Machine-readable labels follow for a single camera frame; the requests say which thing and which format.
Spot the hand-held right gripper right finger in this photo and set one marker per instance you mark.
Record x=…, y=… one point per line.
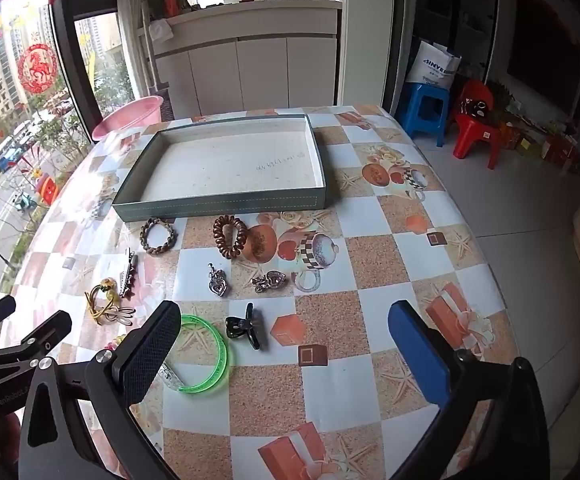
x=420, y=355

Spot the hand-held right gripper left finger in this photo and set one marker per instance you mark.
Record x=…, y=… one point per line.
x=152, y=355

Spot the silver studded hair clip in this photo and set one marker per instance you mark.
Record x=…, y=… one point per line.
x=130, y=270

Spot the black hair claw clip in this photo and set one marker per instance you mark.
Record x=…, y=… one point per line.
x=242, y=327

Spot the silver heart brooch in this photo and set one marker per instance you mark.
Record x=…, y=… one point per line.
x=270, y=280

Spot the grey-green shallow cardboard box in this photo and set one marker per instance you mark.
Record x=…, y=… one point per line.
x=230, y=160

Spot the metal looped hairpin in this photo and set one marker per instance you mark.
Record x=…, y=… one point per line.
x=126, y=321

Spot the checkered printed tablecloth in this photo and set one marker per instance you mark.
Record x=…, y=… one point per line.
x=330, y=360

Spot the silver heart pendant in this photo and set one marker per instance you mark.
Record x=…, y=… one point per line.
x=218, y=284

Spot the red plastic chair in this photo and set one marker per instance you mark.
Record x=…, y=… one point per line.
x=477, y=132

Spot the pink plastic basin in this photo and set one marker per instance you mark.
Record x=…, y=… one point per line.
x=127, y=117

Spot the blue plastic stool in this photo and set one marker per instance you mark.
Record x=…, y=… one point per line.
x=425, y=110

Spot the grey mat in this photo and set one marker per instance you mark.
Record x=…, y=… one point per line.
x=168, y=109

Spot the pile of colourful boxes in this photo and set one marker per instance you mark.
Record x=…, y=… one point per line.
x=545, y=142

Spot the red paper-cut window decoration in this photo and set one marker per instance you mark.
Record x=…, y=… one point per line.
x=37, y=69

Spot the black bag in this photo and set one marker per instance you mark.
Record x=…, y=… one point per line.
x=477, y=107

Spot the white shopping bag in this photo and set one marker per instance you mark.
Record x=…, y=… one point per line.
x=432, y=65

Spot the metal pole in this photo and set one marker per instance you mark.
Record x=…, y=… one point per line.
x=146, y=50

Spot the white cabinet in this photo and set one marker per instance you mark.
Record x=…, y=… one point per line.
x=260, y=70

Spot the white crumpled cloth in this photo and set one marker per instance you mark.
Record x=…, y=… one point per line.
x=160, y=29

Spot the red bottle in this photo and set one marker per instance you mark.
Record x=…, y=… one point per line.
x=171, y=5

